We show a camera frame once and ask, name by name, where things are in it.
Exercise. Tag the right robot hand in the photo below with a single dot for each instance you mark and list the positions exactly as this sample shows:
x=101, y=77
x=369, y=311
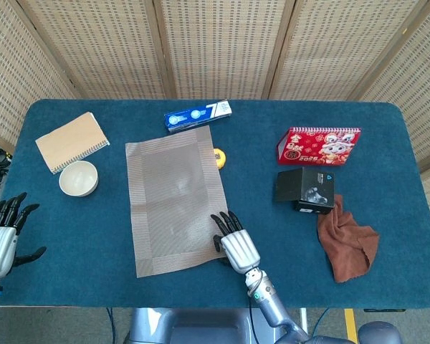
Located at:
x=240, y=251

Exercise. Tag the brown woven placemat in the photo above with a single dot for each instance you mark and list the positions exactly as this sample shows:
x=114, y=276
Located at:
x=172, y=200

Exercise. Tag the beige bowl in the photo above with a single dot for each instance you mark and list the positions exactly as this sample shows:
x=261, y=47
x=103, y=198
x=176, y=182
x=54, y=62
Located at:
x=79, y=179

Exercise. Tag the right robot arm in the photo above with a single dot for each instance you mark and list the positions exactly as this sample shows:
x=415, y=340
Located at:
x=272, y=302

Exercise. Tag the grey-blue robot torso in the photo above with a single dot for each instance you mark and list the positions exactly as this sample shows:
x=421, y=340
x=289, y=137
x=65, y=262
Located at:
x=200, y=326

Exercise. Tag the white table leg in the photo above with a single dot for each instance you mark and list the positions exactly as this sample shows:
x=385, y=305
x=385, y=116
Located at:
x=302, y=315

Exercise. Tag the black cardboard box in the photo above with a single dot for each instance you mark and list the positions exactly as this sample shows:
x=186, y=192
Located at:
x=308, y=186

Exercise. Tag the yellow tape measure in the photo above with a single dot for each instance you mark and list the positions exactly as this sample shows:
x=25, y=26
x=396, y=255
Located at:
x=220, y=157

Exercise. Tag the blue tablecloth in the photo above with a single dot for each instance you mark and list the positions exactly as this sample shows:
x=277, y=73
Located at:
x=93, y=233

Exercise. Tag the brown cloth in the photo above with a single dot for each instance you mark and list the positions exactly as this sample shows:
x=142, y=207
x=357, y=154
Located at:
x=347, y=243

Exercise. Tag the red desk calendar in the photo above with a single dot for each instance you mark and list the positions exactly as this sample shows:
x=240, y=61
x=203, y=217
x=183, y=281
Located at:
x=319, y=147

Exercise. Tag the tan spiral notebook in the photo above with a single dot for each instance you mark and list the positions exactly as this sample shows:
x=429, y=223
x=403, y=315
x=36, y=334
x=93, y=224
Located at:
x=71, y=141

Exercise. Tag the blue white toothpaste box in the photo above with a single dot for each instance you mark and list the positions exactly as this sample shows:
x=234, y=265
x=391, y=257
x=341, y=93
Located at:
x=193, y=116

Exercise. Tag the woven rattan folding screen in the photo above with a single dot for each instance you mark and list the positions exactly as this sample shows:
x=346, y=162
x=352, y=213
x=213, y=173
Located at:
x=218, y=46

